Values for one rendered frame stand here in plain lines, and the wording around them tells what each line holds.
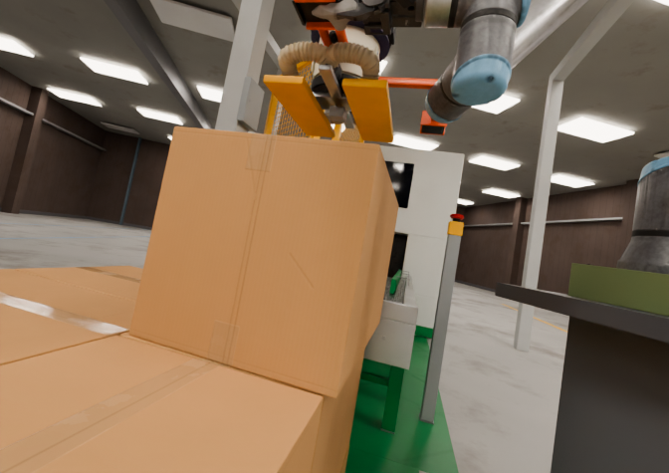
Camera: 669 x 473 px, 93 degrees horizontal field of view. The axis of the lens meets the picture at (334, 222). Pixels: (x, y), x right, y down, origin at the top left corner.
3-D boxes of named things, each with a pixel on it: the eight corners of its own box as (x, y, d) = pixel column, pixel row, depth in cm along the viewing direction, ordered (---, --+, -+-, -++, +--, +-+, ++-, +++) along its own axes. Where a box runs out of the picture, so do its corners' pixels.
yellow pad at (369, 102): (361, 140, 103) (364, 125, 103) (393, 143, 101) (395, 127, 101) (340, 86, 70) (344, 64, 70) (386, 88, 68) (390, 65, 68)
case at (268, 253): (270, 298, 116) (291, 190, 119) (379, 323, 106) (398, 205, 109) (127, 335, 59) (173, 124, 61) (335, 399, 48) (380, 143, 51)
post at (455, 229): (419, 413, 163) (448, 221, 171) (432, 417, 162) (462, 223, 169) (419, 420, 157) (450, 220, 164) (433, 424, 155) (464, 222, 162)
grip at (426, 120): (419, 133, 116) (421, 119, 117) (444, 135, 114) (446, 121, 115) (420, 123, 108) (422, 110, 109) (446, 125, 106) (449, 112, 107)
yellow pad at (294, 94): (306, 135, 107) (309, 121, 108) (334, 137, 105) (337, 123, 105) (262, 82, 74) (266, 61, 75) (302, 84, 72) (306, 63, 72)
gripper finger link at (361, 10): (337, 27, 61) (384, 15, 59) (336, 21, 60) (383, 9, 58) (335, 5, 62) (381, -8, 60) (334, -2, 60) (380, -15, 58)
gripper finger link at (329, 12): (320, 41, 67) (363, 30, 65) (311, 21, 61) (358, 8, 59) (318, 28, 67) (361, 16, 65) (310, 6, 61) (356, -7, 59)
